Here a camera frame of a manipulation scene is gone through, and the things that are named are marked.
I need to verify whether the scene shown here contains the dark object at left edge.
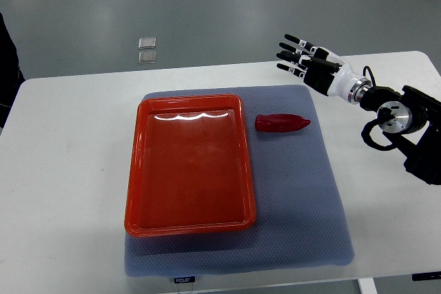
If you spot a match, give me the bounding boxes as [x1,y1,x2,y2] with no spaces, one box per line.
[0,14,25,129]

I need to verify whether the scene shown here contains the black table control panel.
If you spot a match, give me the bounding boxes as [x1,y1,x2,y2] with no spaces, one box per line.
[411,271,441,282]

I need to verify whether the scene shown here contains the silver floor plate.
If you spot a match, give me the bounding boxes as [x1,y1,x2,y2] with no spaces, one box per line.
[139,50,156,64]
[138,36,156,50]

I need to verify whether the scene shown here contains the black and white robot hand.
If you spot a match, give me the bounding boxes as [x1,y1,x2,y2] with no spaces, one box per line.
[276,34,374,104]

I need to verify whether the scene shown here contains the black table label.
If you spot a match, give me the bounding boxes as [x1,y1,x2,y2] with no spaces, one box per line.
[174,276,196,284]

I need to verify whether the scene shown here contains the lower silver floor plate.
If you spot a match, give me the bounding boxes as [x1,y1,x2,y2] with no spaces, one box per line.
[139,50,156,64]

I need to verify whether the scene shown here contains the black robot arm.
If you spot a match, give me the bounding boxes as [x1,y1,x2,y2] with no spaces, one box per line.
[360,66,440,185]

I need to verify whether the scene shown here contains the white table leg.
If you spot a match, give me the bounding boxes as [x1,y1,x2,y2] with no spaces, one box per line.
[357,277,378,294]

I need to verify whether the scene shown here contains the upper silver floor plate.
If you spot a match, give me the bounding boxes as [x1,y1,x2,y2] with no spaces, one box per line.
[138,36,156,50]

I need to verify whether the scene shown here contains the red pepper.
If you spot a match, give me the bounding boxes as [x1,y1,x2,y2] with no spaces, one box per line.
[254,114,311,133]

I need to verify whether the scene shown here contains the red plastic tray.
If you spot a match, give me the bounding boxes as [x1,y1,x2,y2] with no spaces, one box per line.
[124,94,256,238]

